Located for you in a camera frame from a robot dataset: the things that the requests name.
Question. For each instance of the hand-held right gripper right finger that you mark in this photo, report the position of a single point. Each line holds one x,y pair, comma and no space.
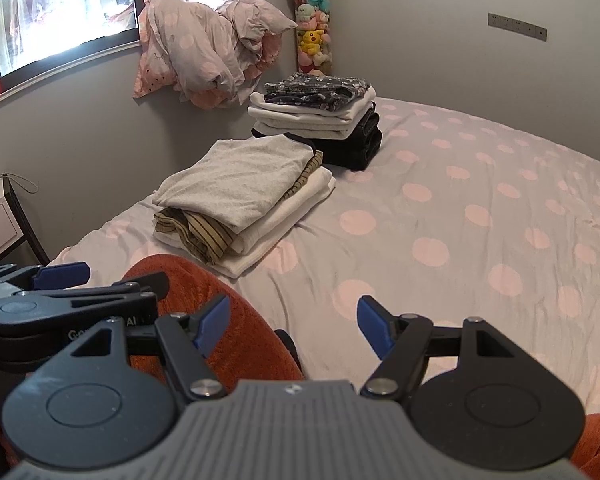
375,327

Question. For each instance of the black folded pants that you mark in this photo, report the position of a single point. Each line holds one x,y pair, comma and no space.
355,147

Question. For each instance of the grey wall outlet strip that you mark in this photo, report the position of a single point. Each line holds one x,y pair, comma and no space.
517,26

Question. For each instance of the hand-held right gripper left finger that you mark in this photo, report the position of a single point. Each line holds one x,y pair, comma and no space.
212,322

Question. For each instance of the dark floral folded garment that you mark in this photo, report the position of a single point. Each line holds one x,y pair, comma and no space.
315,90

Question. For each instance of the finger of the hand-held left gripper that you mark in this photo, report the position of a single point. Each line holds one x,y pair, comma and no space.
145,287
62,275

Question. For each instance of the clear tube of plush toys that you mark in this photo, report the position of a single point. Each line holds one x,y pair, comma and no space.
314,35

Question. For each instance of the window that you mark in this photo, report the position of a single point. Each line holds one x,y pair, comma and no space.
60,5

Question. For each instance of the olive striped folded garment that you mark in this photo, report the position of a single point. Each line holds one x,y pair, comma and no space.
205,237

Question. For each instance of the pink printed pillow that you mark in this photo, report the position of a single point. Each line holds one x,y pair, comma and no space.
150,70

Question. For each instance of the pink polka dot duvet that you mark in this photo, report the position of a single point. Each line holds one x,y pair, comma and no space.
205,40

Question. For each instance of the orange pants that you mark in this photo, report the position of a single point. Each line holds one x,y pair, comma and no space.
240,330

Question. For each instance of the grey bed with pink dots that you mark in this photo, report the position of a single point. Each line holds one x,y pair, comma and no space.
430,185

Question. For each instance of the white folded garment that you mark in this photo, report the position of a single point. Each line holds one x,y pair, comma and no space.
300,112
300,127
285,220

